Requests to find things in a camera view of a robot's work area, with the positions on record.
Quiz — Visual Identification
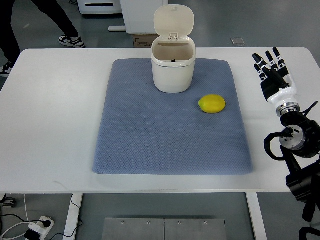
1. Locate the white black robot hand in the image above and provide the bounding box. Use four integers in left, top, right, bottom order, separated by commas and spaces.
252, 47, 294, 102

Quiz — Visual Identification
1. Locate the yellow lemon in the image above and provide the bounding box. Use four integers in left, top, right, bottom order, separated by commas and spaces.
198, 94, 226, 114

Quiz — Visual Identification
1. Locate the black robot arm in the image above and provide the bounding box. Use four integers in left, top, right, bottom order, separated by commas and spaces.
263, 101, 320, 223

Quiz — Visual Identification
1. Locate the cream trash bin with lid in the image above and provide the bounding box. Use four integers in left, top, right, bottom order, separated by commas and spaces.
151, 4, 196, 93

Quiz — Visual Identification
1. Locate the grey floor socket cover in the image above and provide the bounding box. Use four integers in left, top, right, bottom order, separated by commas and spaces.
230, 37, 245, 46

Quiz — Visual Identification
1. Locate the blue textured mat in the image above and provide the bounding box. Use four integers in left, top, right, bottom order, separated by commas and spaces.
93, 58, 253, 176

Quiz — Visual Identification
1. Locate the white table leg right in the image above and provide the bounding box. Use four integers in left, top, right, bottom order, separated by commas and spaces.
245, 192, 267, 240

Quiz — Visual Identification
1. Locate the white table leg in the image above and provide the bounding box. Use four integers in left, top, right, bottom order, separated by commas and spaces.
245, 192, 267, 240
62, 193, 83, 240

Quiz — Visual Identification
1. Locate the cardboard box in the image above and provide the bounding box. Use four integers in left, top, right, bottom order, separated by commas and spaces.
133, 34, 159, 48

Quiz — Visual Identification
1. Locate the white machine base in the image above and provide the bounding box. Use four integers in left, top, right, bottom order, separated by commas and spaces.
108, 0, 169, 35

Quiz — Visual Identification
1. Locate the black white sneaker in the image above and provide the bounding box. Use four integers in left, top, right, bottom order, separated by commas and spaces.
0, 62, 14, 78
58, 35, 86, 49

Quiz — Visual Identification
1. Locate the white cabinet with slot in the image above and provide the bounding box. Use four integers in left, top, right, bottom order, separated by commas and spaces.
77, 0, 122, 15

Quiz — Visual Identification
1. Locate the grey metal floor plate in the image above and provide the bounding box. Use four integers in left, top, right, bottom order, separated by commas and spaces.
102, 218, 227, 240

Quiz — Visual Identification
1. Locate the person leg in black trousers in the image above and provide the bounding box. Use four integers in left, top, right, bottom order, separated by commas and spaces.
0, 0, 81, 66

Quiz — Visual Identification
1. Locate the white table leg left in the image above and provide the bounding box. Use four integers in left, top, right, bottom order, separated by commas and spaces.
62, 193, 83, 240

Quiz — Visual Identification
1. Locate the white power strip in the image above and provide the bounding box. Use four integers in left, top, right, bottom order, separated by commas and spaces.
23, 216, 55, 240

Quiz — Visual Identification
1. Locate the caster wheel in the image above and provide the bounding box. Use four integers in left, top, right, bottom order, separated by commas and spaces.
0, 193, 16, 208

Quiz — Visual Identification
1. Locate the black cable on floor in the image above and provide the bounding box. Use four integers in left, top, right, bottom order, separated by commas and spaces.
44, 193, 83, 240

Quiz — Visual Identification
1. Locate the white cable on floor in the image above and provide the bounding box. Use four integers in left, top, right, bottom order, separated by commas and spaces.
0, 194, 33, 238

